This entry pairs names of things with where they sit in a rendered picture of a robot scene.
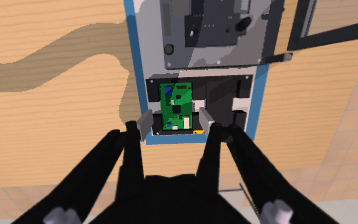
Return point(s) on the green circuit board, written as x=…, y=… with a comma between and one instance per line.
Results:
x=176, y=105

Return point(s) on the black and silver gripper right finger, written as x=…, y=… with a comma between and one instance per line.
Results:
x=276, y=201

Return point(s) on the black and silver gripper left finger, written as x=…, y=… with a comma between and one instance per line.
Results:
x=71, y=201

